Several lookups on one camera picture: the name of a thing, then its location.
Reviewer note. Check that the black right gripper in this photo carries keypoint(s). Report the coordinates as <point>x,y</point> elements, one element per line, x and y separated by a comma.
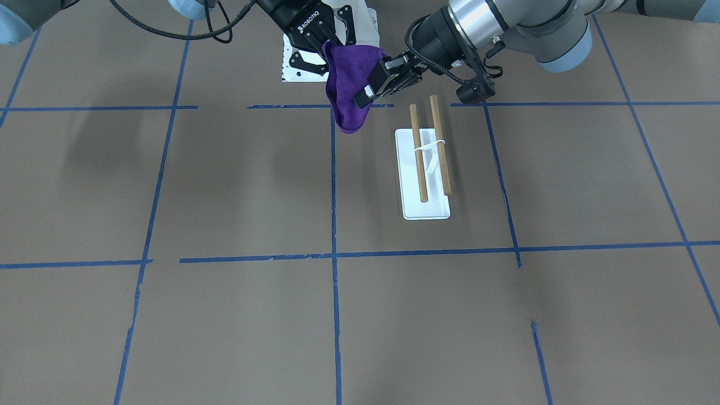
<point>296,22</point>

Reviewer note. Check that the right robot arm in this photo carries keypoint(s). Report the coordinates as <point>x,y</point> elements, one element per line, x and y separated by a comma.
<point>21,19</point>

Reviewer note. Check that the white towel rack base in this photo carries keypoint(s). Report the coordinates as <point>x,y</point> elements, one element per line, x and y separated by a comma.
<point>437,205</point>

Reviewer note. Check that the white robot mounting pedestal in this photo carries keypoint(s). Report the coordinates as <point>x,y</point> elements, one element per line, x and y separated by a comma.
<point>355,23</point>

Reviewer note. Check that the longer wooden rack rod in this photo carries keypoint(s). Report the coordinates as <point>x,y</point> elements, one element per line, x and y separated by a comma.
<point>441,145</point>

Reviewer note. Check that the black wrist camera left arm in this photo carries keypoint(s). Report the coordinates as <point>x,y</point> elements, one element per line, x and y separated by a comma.
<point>481,87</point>

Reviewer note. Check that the purple towel with loop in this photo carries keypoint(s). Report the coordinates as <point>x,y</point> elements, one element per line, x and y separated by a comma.
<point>349,67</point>

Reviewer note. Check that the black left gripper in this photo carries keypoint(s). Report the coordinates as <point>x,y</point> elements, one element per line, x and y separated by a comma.
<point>436,35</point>

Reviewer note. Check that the shorter wooden rack rod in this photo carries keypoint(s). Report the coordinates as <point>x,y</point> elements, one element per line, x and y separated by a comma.
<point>418,153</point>

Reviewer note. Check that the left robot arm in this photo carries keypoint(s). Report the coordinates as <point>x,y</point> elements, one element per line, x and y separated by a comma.
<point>556,33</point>

